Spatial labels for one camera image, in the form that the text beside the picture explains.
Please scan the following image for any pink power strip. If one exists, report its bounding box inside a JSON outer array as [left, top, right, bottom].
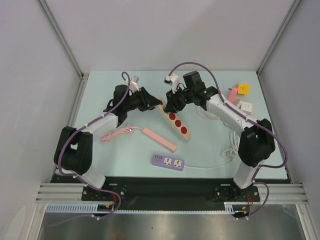
[[142, 128, 177, 153]]

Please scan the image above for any white cube socket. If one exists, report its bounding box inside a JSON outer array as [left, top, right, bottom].
[[233, 99, 253, 115]]

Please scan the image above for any white power strip cable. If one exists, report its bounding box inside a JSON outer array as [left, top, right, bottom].
[[184, 122, 245, 170]]

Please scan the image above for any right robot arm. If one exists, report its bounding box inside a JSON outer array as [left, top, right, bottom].
[[164, 71, 276, 201]]

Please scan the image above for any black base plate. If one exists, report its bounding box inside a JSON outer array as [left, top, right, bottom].
[[49, 175, 261, 211]]

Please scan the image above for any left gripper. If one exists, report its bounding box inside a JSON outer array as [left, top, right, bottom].
[[123, 86, 161, 112]]

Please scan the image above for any purple power strip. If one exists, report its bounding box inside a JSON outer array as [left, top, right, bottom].
[[151, 154, 185, 172]]

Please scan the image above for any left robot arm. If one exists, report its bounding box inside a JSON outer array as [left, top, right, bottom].
[[53, 84, 162, 200]]

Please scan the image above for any yellow cube socket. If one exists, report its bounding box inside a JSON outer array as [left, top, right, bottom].
[[237, 83, 250, 95]]

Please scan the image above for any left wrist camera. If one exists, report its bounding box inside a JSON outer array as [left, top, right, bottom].
[[129, 75, 140, 93]]

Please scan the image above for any pink triangular socket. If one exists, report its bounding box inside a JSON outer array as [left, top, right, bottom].
[[228, 87, 238, 103]]

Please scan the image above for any beige power strip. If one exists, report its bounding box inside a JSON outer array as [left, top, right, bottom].
[[155, 97, 191, 141]]

